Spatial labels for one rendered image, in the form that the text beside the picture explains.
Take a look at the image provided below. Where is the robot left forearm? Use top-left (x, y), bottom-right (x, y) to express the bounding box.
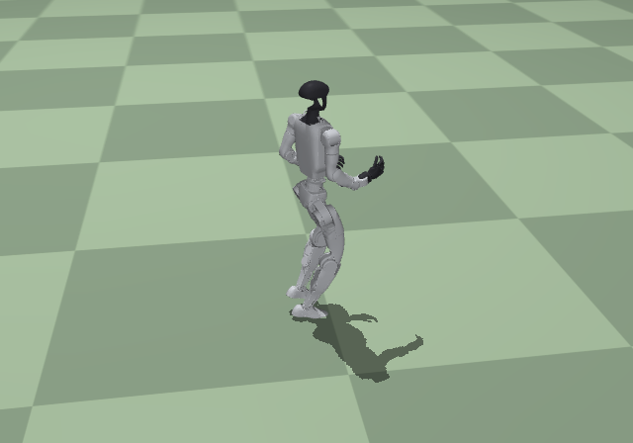
top-left (288, 151), bottom-right (299, 166)

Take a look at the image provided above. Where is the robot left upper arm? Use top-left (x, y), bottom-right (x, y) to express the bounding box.
top-left (279, 114), bottom-right (301, 160)

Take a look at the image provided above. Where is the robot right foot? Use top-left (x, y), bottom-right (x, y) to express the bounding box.
top-left (292, 305), bottom-right (328, 318)

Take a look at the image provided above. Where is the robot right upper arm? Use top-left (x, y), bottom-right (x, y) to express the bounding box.
top-left (320, 127), bottom-right (342, 182)

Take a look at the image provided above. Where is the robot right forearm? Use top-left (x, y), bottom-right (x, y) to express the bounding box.
top-left (332, 170), bottom-right (368, 190)

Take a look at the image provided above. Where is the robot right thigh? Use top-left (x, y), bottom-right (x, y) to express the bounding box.
top-left (313, 200), bottom-right (344, 269)

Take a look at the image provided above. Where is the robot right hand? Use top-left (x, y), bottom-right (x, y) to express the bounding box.
top-left (358, 156), bottom-right (385, 183)

